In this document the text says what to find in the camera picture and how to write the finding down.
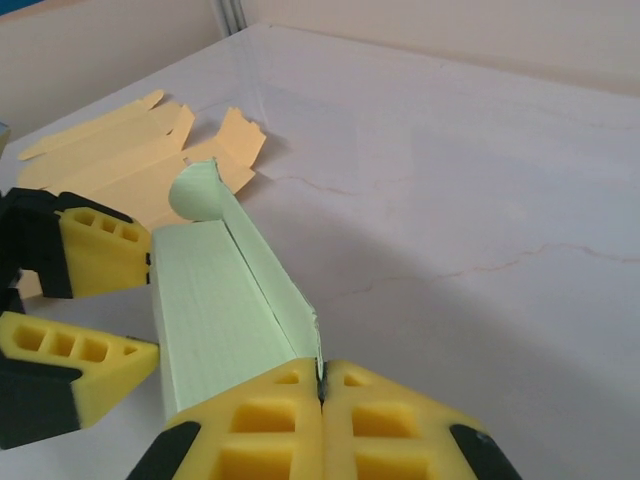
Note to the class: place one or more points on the yellow paper box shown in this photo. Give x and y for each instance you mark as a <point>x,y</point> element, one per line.
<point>125,155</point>

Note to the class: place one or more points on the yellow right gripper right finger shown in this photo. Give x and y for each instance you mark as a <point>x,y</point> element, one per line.
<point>390,435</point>

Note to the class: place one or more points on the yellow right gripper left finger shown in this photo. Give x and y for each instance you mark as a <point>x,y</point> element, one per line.
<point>260,430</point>

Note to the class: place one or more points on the light green paper box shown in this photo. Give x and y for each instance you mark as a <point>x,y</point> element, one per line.
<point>210,300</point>

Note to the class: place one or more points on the aluminium corner post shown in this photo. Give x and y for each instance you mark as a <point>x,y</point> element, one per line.
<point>230,17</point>

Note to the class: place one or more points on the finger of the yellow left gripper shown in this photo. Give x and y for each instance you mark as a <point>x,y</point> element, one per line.
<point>75,380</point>
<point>105,260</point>

